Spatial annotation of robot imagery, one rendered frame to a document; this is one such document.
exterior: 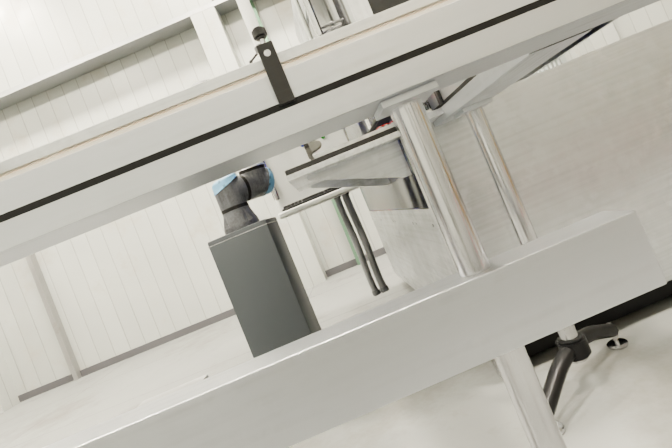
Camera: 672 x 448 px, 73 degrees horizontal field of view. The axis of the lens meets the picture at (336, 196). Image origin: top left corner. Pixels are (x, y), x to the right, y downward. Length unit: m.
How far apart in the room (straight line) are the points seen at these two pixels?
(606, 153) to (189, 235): 4.88
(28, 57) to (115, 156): 6.32
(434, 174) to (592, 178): 1.06
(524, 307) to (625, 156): 1.11
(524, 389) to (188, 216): 5.28
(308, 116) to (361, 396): 0.41
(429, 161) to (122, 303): 5.75
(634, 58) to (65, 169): 1.68
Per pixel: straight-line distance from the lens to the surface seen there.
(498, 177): 1.35
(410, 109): 0.71
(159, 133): 0.70
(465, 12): 0.74
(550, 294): 0.76
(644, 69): 1.87
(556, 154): 1.67
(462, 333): 0.72
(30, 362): 7.04
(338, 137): 2.52
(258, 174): 1.98
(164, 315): 6.09
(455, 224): 0.71
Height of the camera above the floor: 0.72
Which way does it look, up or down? 1 degrees up
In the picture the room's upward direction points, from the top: 22 degrees counter-clockwise
